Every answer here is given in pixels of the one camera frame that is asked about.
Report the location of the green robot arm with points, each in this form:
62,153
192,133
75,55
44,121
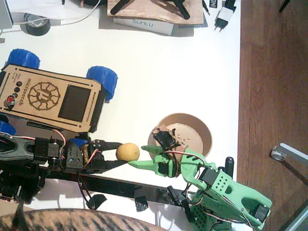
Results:
235,190

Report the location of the grey caster furniture leg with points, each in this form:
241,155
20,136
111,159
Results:
292,150

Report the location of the wooden microrover chassis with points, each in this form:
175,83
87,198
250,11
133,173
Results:
24,113

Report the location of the black tape roll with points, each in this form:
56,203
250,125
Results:
44,30

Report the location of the flat black tape piece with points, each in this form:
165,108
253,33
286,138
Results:
97,201

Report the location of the light grey device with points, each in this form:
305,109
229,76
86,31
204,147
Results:
6,14

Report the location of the long black mounting bar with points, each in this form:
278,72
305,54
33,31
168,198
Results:
120,188

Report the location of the crumpled black tape piece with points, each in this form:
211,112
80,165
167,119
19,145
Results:
141,204

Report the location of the brown paper bowl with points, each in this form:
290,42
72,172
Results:
192,134

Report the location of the brown striped garment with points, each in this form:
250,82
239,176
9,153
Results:
72,222

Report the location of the black plug adapter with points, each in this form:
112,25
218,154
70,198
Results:
231,4

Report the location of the grey metal frame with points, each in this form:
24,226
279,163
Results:
300,221

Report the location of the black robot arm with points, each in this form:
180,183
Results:
26,154

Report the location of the black printed label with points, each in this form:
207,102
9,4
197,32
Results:
213,3

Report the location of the black furniture leg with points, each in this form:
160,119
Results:
284,5

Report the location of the plywood board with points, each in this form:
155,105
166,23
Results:
154,12

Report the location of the white SUNLU box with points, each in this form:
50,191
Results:
144,25

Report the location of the white black power adapter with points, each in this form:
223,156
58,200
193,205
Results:
225,14

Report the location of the yellow-brown round fruit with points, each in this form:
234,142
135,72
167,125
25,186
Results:
127,151

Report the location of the black stand leg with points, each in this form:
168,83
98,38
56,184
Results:
118,8
183,10

